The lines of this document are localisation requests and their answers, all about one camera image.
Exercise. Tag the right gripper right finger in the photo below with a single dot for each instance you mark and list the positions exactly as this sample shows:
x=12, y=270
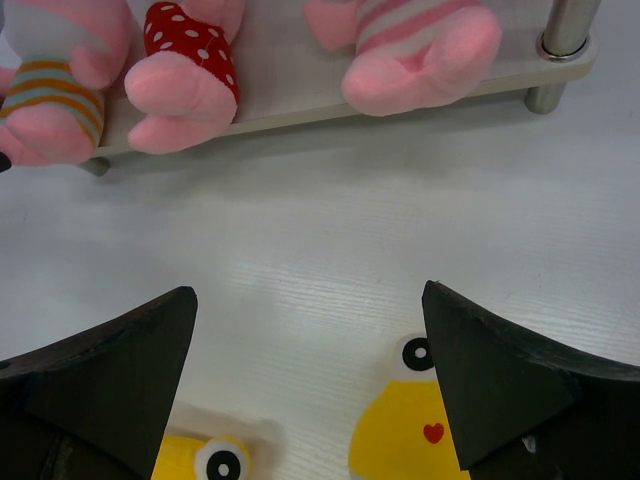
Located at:
x=524, y=406

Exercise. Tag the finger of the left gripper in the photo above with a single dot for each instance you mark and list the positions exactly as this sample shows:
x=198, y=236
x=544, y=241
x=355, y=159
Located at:
x=5, y=163

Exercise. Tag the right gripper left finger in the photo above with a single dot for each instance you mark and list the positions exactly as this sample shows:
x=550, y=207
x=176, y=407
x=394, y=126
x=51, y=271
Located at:
x=95, y=405

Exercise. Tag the yellow frog red-striped shirt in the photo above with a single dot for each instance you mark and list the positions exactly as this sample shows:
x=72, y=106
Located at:
x=404, y=433

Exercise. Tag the pink frog orange-striped shirt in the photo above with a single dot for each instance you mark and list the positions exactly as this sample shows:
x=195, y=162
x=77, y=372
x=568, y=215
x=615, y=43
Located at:
x=71, y=53

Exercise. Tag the pink frog red polka-dot shirt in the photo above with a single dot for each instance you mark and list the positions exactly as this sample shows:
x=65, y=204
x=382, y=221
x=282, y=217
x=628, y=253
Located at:
x=186, y=86

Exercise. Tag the pink frog pink-striped shirt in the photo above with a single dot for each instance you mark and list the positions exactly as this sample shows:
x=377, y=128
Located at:
x=408, y=54

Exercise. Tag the yellow frog lying sideways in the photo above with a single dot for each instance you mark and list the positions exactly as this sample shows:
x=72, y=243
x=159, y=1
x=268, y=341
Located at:
x=181, y=457

